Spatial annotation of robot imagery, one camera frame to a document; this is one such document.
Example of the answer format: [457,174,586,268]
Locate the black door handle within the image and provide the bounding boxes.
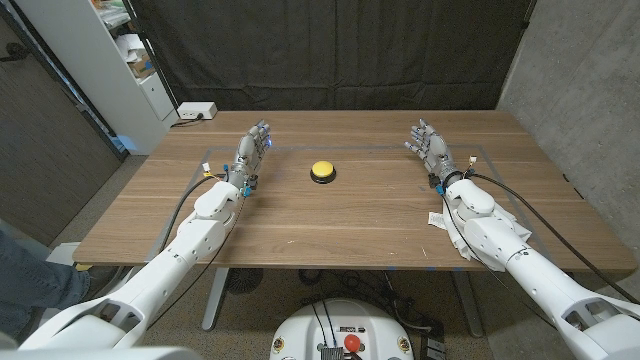
[0,42,31,64]

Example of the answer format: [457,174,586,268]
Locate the white power strip box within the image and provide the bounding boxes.
[176,101,219,121]

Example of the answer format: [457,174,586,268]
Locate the dark wooden door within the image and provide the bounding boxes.
[0,9,124,246]

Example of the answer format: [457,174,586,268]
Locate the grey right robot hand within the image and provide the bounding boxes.
[403,118,464,190]

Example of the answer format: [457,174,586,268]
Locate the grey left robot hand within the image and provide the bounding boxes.
[227,118,273,198]

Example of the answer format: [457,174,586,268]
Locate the black power brick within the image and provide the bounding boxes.
[419,333,447,360]

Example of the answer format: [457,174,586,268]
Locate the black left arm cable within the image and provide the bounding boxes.
[158,172,229,254]

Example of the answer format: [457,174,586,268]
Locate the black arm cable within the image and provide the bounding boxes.
[468,172,640,305]
[158,172,229,254]

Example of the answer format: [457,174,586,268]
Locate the white shelf cabinet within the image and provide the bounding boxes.
[14,0,180,156]

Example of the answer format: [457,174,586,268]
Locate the cardboard box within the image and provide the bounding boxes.
[130,49,157,80]

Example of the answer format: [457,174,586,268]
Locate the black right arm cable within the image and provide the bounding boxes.
[468,172,640,305]

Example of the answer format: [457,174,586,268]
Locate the black curtain backdrop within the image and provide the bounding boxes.
[128,0,537,112]

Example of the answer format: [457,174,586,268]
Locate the grey metal table leg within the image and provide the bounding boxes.
[201,267,230,332]
[449,271,485,339]

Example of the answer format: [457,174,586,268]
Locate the white cloth napkin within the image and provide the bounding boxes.
[428,199,534,262]

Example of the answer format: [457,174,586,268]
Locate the black round floor fan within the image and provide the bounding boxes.
[224,268,265,295]

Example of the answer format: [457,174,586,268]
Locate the white robot torso base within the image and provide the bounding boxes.
[269,298,415,360]

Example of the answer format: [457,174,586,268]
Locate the yellow push button black base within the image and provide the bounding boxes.
[309,160,338,185]

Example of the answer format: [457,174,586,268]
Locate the person's leg in jeans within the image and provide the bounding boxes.
[0,229,92,341]

